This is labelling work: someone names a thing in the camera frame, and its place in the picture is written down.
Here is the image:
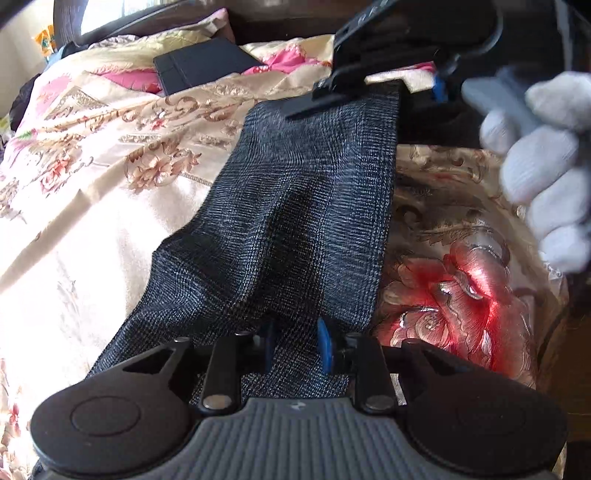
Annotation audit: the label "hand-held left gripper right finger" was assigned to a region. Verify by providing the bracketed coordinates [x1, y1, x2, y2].
[317, 318, 481, 415]

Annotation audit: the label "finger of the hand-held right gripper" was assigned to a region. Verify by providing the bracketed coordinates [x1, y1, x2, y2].
[283, 64, 403, 122]
[401, 60, 467, 117]

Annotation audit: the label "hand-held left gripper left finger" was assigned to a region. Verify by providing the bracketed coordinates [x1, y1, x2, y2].
[95, 320, 280, 414]

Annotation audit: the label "dark grey checked pants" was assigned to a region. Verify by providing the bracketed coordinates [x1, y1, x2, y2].
[85, 80, 402, 400]

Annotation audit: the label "person's right hand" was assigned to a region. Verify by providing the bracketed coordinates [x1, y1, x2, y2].
[478, 69, 591, 274]

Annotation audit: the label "pink floral quilt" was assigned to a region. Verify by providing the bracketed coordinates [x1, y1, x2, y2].
[92, 34, 437, 90]

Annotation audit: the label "black flat case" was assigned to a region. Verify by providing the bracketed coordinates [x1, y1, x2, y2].
[153, 38, 262, 97]

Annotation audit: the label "dark wooden headboard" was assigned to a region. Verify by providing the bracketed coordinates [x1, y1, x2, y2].
[52, 0, 356, 49]

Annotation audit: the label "floral satin bedspread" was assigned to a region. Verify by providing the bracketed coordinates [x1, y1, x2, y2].
[0, 30, 571, 480]

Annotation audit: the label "dark cloth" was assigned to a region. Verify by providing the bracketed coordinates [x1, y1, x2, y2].
[8, 74, 44, 132]

